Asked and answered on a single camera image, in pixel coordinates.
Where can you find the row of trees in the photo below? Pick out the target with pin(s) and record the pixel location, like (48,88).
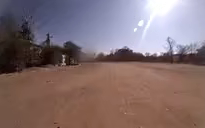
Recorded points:
(130,55)

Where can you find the reddish brown dirt road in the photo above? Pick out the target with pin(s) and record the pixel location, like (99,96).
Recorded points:
(103,96)

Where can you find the dark bushes and trees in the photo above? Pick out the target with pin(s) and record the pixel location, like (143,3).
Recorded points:
(13,50)

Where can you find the pole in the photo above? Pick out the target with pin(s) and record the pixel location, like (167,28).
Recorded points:
(48,39)

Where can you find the white post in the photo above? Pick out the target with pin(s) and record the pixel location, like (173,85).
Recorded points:
(63,60)

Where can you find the bare tree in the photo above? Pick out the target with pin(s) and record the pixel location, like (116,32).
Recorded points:
(170,50)

